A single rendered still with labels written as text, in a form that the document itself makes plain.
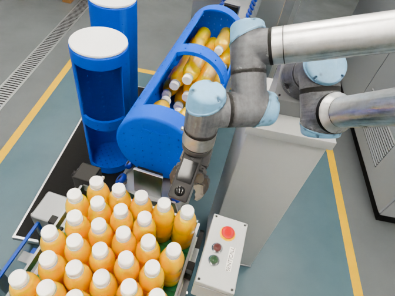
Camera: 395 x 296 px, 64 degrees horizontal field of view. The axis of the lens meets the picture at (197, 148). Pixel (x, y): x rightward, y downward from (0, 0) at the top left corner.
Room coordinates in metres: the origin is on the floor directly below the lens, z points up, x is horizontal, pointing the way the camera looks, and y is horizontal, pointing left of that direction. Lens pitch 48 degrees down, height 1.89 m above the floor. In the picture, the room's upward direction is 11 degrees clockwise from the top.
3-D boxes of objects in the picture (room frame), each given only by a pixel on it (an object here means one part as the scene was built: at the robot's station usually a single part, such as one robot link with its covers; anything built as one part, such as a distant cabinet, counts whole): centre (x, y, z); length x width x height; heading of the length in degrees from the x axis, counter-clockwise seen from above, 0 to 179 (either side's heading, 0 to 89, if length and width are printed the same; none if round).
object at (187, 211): (0.48, -0.01, 1.09); 0.04 x 0.04 x 0.02
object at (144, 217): (0.43, 0.11, 1.09); 0.04 x 0.04 x 0.02
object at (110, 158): (1.35, 0.57, 0.59); 0.28 x 0.28 x 0.88
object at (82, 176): (0.60, 0.34, 0.95); 0.10 x 0.07 x 0.10; 82
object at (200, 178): (0.51, 0.00, 1.30); 0.09 x 0.08 x 0.12; 172
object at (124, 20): (1.84, 0.67, 0.59); 0.28 x 0.28 x 0.88
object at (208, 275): (0.38, -0.12, 1.05); 0.20 x 0.10 x 0.10; 172
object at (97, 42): (1.35, 0.57, 1.03); 0.28 x 0.28 x 0.01
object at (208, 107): (0.50, 0.00, 1.46); 0.09 x 0.08 x 0.11; 108
